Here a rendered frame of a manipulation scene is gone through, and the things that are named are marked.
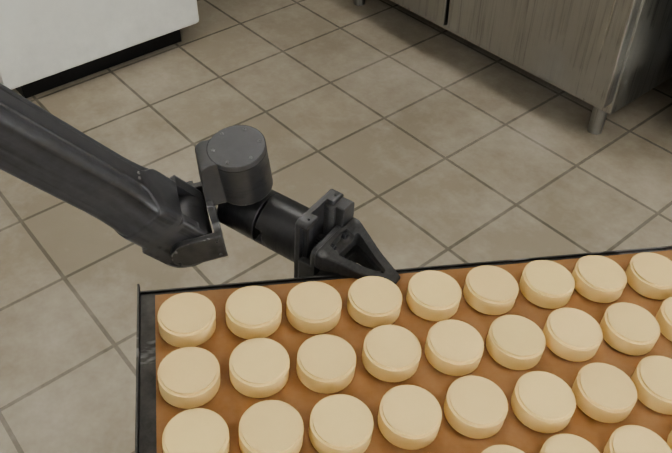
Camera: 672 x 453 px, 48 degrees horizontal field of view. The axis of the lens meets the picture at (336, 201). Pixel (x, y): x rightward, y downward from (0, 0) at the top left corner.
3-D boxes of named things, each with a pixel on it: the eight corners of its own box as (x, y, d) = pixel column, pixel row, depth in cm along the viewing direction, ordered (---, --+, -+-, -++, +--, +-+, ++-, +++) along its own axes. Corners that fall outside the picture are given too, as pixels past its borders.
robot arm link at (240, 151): (164, 208, 82) (175, 269, 77) (136, 135, 74) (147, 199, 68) (269, 181, 84) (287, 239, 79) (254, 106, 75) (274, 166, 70)
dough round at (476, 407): (449, 441, 60) (454, 427, 58) (437, 388, 63) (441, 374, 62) (510, 439, 60) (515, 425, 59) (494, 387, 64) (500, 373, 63)
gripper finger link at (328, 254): (408, 294, 78) (334, 255, 81) (417, 245, 73) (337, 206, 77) (374, 336, 73) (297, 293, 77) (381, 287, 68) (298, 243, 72)
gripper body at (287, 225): (342, 264, 81) (288, 236, 84) (348, 193, 74) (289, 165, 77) (307, 301, 77) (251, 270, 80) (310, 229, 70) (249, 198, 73)
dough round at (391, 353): (349, 361, 65) (352, 346, 64) (384, 328, 68) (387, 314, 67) (395, 394, 63) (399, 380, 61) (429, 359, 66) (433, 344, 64)
